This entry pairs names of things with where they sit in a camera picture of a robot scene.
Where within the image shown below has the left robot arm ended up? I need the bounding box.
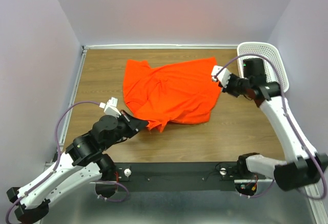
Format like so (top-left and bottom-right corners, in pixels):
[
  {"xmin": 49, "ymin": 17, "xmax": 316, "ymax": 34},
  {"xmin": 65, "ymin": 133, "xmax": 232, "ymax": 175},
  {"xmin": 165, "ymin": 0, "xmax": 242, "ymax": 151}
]
[{"xmin": 7, "ymin": 111, "xmax": 149, "ymax": 223}]

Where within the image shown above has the aluminium left rail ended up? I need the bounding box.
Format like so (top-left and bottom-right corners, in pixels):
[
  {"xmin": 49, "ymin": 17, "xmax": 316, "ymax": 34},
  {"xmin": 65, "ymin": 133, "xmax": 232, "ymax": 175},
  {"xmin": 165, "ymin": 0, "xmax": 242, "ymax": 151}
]
[{"xmin": 55, "ymin": 48, "xmax": 87, "ymax": 151}]

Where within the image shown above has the aluminium front rail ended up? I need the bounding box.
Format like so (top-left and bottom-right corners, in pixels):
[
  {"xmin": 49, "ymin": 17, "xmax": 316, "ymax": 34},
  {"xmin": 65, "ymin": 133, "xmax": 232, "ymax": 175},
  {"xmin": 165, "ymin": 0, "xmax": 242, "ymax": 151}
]
[{"xmin": 304, "ymin": 184, "xmax": 321, "ymax": 199}]

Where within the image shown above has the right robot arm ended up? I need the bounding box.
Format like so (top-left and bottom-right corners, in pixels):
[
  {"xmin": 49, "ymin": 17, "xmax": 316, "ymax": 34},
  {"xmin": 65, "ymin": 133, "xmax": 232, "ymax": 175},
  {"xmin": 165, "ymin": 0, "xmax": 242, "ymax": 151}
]
[{"xmin": 211, "ymin": 53, "xmax": 327, "ymax": 194}]

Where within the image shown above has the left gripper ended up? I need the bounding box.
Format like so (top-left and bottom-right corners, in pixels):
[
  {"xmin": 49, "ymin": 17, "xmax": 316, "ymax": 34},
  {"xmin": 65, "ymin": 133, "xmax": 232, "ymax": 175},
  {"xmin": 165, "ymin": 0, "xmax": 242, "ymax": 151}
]
[{"xmin": 101, "ymin": 110, "xmax": 149, "ymax": 151}]

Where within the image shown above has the white perforated basket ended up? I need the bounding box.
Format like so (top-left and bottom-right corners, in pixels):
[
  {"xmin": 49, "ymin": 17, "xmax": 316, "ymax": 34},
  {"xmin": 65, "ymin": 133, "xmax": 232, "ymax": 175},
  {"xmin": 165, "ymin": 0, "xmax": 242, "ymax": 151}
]
[{"xmin": 237, "ymin": 42, "xmax": 290, "ymax": 93}]

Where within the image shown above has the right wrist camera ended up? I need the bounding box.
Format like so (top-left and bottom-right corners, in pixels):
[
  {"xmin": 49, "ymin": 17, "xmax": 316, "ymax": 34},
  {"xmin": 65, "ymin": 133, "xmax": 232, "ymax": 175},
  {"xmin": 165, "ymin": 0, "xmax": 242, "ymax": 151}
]
[{"xmin": 211, "ymin": 65, "xmax": 231, "ymax": 88}]

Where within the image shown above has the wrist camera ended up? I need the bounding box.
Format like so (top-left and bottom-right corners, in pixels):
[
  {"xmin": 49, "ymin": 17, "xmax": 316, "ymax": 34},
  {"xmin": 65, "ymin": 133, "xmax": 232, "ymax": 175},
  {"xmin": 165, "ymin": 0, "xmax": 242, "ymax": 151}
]
[
  {"xmin": 99, "ymin": 97, "xmax": 121, "ymax": 118},
  {"xmin": 211, "ymin": 65, "xmax": 231, "ymax": 88}
]

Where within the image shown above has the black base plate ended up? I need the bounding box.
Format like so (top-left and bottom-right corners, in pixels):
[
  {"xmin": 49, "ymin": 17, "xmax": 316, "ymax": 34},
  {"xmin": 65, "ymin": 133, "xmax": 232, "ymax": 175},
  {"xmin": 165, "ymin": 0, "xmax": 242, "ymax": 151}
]
[{"xmin": 116, "ymin": 161, "xmax": 254, "ymax": 193}]

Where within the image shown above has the orange t-shirt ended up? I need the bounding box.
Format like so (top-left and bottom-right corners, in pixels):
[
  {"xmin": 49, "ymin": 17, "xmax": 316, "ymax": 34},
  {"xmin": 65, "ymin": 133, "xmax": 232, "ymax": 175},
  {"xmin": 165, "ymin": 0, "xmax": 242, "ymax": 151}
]
[{"xmin": 122, "ymin": 57, "xmax": 221, "ymax": 132}]

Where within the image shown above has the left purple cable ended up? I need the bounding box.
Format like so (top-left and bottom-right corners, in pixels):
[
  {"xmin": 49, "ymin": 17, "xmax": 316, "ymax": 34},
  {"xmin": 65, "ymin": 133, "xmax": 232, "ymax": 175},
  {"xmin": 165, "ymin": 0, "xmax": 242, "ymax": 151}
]
[{"xmin": 5, "ymin": 100, "xmax": 129, "ymax": 223}]

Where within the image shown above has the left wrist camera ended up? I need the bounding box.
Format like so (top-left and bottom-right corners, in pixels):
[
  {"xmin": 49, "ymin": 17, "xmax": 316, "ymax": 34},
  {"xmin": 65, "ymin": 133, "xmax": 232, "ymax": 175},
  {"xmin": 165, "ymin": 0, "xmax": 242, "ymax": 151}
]
[{"xmin": 99, "ymin": 97, "xmax": 121, "ymax": 118}]

